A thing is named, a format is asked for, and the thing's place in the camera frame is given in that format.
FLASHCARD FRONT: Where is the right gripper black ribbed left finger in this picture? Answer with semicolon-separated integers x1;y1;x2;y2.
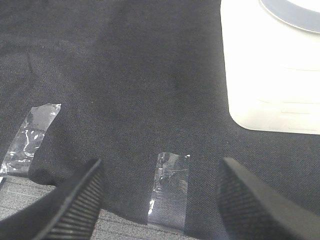
0;159;105;240

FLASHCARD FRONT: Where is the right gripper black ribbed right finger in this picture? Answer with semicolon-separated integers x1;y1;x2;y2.
217;157;320;240

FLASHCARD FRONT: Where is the clear tape strip right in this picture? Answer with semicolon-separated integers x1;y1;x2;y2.
0;103;61;178

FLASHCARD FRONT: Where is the clear tape strip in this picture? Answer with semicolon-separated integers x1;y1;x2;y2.
0;103;61;178
147;152;190;231

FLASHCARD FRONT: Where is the clear tape strip centre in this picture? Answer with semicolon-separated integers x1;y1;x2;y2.
147;152;190;231

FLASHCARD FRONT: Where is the black table cloth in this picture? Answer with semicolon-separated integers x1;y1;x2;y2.
0;0;320;240

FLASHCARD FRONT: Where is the white storage box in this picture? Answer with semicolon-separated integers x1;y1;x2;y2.
220;0;320;135

